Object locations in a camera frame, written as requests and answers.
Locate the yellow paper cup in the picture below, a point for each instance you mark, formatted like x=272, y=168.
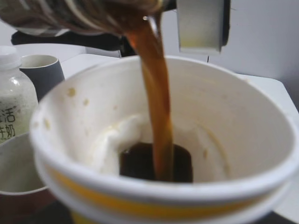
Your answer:
x=243, y=148

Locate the brown coffee bottle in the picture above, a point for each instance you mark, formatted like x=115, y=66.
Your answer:
x=51, y=18

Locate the dark blue mug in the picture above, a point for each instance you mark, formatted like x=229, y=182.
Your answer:
x=44, y=71

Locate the white milk drink bottle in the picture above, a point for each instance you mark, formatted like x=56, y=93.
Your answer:
x=18, y=96

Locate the red mug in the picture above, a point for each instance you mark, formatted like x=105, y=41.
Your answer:
x=24, y=198

